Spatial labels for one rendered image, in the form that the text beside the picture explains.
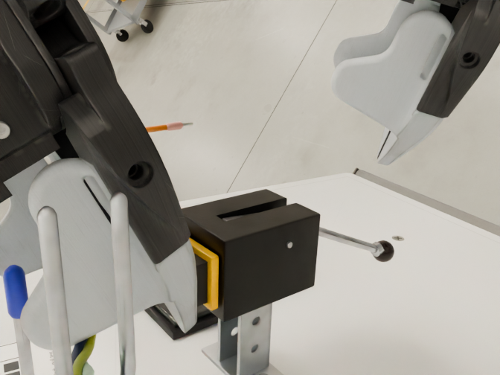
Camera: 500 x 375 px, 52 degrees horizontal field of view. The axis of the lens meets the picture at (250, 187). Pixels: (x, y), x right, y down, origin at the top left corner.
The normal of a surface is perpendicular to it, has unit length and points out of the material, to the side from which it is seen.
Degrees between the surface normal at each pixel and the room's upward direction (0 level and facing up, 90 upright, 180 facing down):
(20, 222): 97
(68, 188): 91
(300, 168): 0
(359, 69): 70
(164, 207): 108
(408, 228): 54
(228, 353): 95
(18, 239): 97
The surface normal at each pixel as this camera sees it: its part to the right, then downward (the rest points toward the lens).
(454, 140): -0.68, -0.43
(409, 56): -0.18, 0.59
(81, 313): 0.58, 0.22
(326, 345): 0.04, -0.94
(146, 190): 0.66, 0.44
